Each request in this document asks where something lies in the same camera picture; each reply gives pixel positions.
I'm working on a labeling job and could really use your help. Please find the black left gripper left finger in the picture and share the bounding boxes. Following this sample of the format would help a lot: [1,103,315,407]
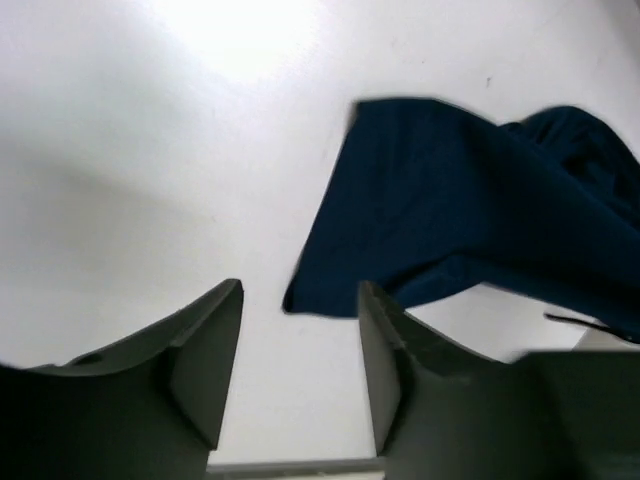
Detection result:
[1,279,244,479]

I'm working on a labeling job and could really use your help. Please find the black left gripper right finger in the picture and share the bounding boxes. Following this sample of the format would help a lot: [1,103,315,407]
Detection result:
[358,282,639,479]

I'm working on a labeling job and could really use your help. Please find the navy blue shorts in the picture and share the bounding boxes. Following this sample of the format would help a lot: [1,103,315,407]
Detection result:
[282,98,639,342]

